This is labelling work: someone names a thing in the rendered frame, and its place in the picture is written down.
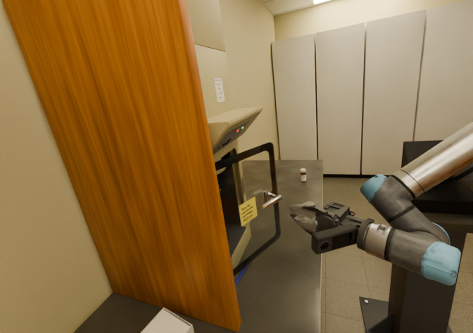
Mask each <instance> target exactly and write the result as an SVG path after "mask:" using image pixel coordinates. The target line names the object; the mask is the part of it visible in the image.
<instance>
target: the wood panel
mask: <svg viewBox="0 0 473 333"><path fill-rule="evenodd" d="M2 2H3V4H4V7H5V9H6V12H7V15H8V18H9V20H10V22H11V26H12V28H13V31H14V33H15V36H16V39H17V41H18V44H19V46H20V50H21V51H22V54H23V57H24V59H25V62H26V65H27V68H28V70H29V72H30V75H31V78H32V81H33V83H34V86H35V89H36V90H37V94H38V96H39V100H40V101H41V104H42V107H43V109H44V112H45V115H46V118H47V120H48V122H49V125H50V128H51V131H52V133H53V136H54V139H55V140H56V144H57V146H58V149H59V151H60V154H61V157H62V159H63V162H64V164H65V168H66V170H67V172H68V175H69V178H70V181H71V183H72V186H73V188H74V190H75V193H76V196H77V199H78V201H79V203H80V207H81V209H82V212H83V214H84V217H85V220H86V222H87V225H88V228H89V231H90V232H91V235H92V238H93V240H94V243H95V246H96V249H97V251H98V253H99V257H100V259H101V262H102V264H103V267H104V270H105V272H106V275H107V277H108V281H109V282H110V285H111V288H112V290H113V292H115V293H117V294H121V295H123V296H127V297H130V298H133V299H136V300H139V301H143V302H145V303H150V304H152V305H155V306H158V307H161V308H166V309H168V310H171V311H174V312H176V313H180V314H183V315H187V316H189V317H192V318H196V319H198V320H202V321H205V322H209V323H211V324H214V325H217V326H221V327H224V328H227V329H230V330H233V331H235V332H238V331H239V328H240V325H241V314H240V310H239V302H238V298H237V290H236V285H235V281H234V273H233V269H232V261H231V256H230V252H229V244H228V240H227V232H226V227H225V219H224V215H223V211H222V203H221V198H220V190H219V186H218V181H217V174H216V169H215V161H214V157H213V149H212V145H211V140H210V132H209V128H208V120H207V116H206V108H205V104H204V99H203V91H202V86H201V79H200V75H199V70H198V62H197V57H196V50H195V46H194V38H193V33H192V28H191V21H190V17H189V9H188V4H187V0H2Z"/></svg>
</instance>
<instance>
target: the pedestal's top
mask: <svg viewBox="0 0 473 333"><path fill-rule="evenodd" d="M421 213H422V212H421ZM422 214H423V215H424V216H425V217H426V218H427V219H429V220H430V221H431V222H433V223H435V224H437V225H439V226H441V227H442V228H444V230H445V231H447V232H464V233H472V234H473V215H459V214H446V213H422Z"/></svg>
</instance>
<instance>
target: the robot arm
mask: <svg viewBox="0 0 473 333"><path fill-rule="evenodd" d="M455 180H456V181H457V182H458V183H459V184H461V185H462V186H463V187H464V188H465V189H466V190H468V191H469V192H470V193H471V194H473V121H472V122H471V123H470V124H468V125H466V126H464V127H463V128H462V129H460V130H458V131H457V132H456V133H454V134H452V135H451V136H449V137H448V138H447V139H445V140H443V141H442V142H441V143H439V144H437V145H436V146H435V147H433V148H432V149H430V150H428V151H427V152H426V153H424V154H422V155H421V156H420V157H418V158H416V159H415V160H413V161H412V162H410V163H408V164H407V165H406V166H404V167H403V168H401V169H400V170H398V171H397V172H395V173H394V174H392V175H391V176H389V177H386V176H384V175H383V174H378V175H375V176H374V177H372V178H371V179H369V180H368V181H366V182H365V183H364V184H363V185H362V186H361V188H360V192H361V193H362V194H363V196H364V197H365V198H366V199H367V200H368V201H369V203H371V204H372V205H373V206H374V208H375V209H376V210H377V211H378V212H379V213H380V214H381V216H382V217H383V218H384V219H385V220H386V221H387V222H388V224H390V226H392V227H389V226H386V225H382V224H379V223H377V222H374V219H371V218H368V219H367V220H363V219H360V218H357V217H354V215H355V213H354V212H352V211H350V206H345V205H343V204H340V203H335V202H333V201H331V202H330V203H329V204H327V205H326V206H325V207H324V208H322V207H320V206H315V203H314V202H312V201H308V202H305V203H303V204H296V205H292V206H290V207H289V208H290V209H291V210H292V211H293V212H297V213H299V214H304V215H305V216H306V217H304V218H300V217H298V216H297V215H294V214H292V213H290V216H291V217H292V218H293V219H294V220H295V221H296V222H297V224H298V225H300V226H301V227H302V228H303V229H304V230H305V231H306V232H307V233H309V234H311V235H312V238H311V249H312V250H313V251H314V252H315V253H316V254H321V253H325V252H328V251H333V250H336V249H340V248H343V247H346V246H350V245H354V244H357V247H358V248H359V249H361V250H363V251H366V253H368V254H370V255H373V256H376V257H378V258H380V259H382V260H387V261H388V262H390V263H393V264H395V265H398V266H401V267H402V268H405V269H407V270H410V271H412V272H415V273H417V274H419V275H422V276H424V277H425V278H427V279H432V280H435V281H437V282H440V283H442V284H446V285H449V286H450V285H454V284H455V281H456V277H457V273H458V267H459V263H460V255H461V252H460V250H459V249H457V248H455V247H453V246H451V245H450V239H449V236H448V234H447V232H446V231H445V230H444V228H442V227H441V226H439V225H437V224H435V223H433V222H431V221H430V220H429V219H427V218H426V217H425V216H424V215H423V214H422V213H421V212H420V211H419V210H418V209H417V208H416V207H415V206H414V205H413V203H412V202H410V201H411V200H413V199H414V198H416V197H418V196H419V195H421V194H423V193H425V192H426V191H428V190H429V189H431V188H432V187H434V186H445V185H447V184H450V183H452V182H454V181H455ZM336 204H337V205H336ZM347 212H348V214H347ZM351 213H354V215H351ZM315 216H316V218H315ZM315 219H316V220H317V221H315Z"/></svg>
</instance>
